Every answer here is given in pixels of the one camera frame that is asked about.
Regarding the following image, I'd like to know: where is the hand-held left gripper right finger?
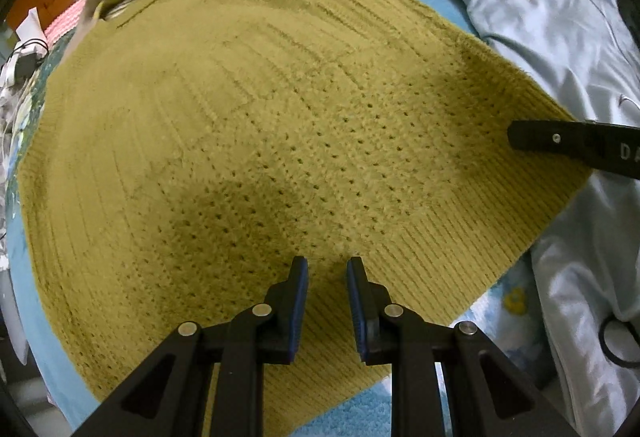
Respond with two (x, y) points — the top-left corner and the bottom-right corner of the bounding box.
(346, 256), (583, 437)

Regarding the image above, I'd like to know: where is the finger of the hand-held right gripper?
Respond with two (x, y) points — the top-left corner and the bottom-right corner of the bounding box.
(507, 119), (640, 179)

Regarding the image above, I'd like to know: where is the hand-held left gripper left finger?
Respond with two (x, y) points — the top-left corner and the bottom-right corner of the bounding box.
(70, 255), (309, 437)

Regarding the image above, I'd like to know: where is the green knitted sweater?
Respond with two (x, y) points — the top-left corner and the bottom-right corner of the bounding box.
(15, 0), (593, 435)

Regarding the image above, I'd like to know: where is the light blue daisy duvet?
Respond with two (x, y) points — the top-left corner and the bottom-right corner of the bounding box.
(397, 0), (640, 437)

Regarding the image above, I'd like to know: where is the grey white patterned cloth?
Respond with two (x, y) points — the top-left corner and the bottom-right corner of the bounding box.
(0, 82), (31, 188)

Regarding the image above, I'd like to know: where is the white power strip with plugs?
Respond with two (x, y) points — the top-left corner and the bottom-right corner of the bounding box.
(2, 40), (48, 83)

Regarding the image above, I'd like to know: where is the pink fabric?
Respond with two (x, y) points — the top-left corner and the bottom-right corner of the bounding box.
(44, 0), (96, 40)

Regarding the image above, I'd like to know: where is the white paper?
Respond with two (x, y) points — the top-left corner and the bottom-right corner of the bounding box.
(17, 7), (43, 43)

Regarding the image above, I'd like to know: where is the black elastic ring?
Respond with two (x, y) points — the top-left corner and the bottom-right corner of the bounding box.
(598, 314), (640, 365)

